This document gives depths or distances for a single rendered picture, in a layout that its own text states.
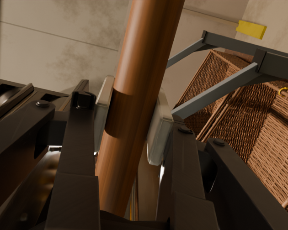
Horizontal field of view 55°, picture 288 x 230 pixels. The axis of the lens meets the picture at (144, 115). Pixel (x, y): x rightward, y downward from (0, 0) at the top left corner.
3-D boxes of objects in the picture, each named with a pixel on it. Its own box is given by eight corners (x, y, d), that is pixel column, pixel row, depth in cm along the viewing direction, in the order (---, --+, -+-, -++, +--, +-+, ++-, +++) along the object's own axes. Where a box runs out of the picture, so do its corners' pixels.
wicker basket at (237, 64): (235, 175, 131) (179, 164, 128) (207, 125, 183) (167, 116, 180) (279, 78, 113) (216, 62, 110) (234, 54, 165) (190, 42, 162)
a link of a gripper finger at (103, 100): (98, 154, 16) (84, 152, 16) (108, 112, 22) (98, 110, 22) (109, 105, 15) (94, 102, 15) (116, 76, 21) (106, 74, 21)
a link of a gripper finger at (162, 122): (161, 117, 15) (174, 120, 15) (154, 85, 22) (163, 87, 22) (147, 164, 16) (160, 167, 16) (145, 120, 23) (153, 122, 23)
